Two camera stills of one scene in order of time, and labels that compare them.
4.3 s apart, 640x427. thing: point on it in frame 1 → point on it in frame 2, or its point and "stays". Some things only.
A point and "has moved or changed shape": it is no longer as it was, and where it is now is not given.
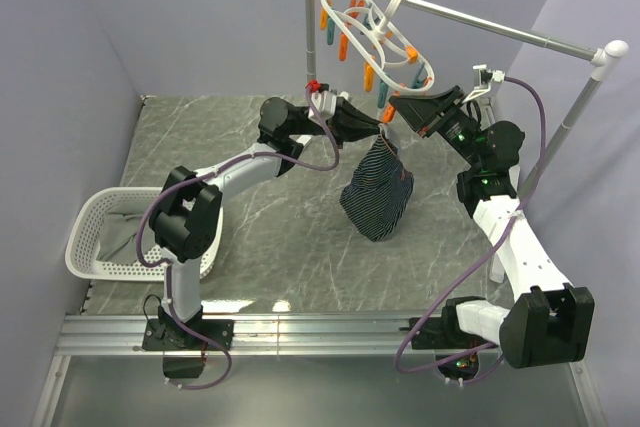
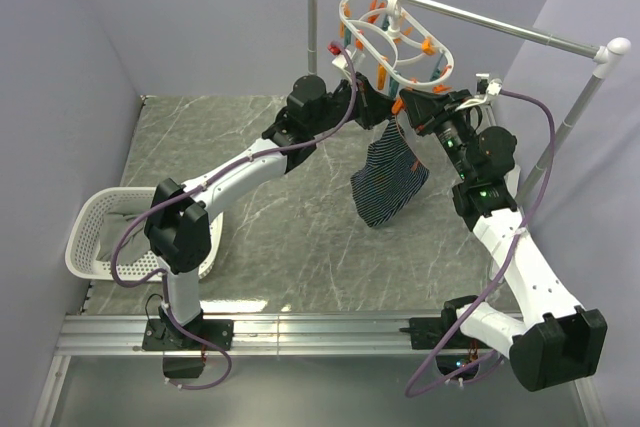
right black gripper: [425, 112] stays
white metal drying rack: [603, 57] stays
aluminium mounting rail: [251, 334] stays
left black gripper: [349, 124] → [373, 108]
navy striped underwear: [379, 190] has moved or changed shape
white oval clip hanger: [363, 24] has moved or changed shape
